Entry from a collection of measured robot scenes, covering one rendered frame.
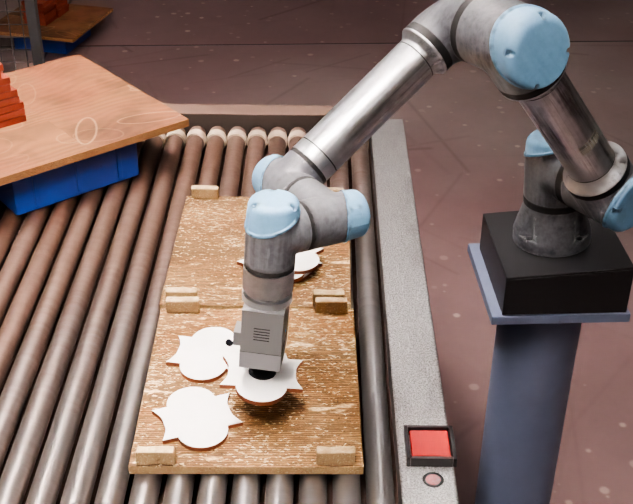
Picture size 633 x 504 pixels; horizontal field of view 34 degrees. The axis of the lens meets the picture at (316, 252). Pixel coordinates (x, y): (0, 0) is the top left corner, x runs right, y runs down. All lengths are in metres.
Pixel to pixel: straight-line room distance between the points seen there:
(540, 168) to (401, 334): 0.40
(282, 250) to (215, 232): 0.66
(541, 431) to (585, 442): 0.82
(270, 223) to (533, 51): 0.47
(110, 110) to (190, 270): 0.56
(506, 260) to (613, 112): 3.14
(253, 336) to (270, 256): 0.14
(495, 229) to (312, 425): 0.68
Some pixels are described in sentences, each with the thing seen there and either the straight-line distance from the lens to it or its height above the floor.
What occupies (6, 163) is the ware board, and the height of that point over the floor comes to 1.04.
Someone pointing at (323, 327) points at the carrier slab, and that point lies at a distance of 1.86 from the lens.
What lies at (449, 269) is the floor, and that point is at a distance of 3.77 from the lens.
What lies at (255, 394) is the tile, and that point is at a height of 1.01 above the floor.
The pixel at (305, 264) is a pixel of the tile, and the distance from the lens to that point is 1.98.
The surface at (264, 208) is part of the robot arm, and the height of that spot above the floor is 1.31.
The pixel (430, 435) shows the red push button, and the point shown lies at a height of 0.93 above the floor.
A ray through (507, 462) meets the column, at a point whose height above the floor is 0.43.
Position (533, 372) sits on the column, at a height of 0.69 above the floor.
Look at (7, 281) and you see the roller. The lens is 2.09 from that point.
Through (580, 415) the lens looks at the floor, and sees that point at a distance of 3.21.
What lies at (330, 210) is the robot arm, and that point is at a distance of 1.52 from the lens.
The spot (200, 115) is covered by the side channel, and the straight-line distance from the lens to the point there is 2.62.
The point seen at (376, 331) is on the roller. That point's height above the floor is 0.92.
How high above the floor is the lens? 2.03
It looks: 32 degrees down
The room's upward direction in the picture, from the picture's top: 1 degrees clockwise
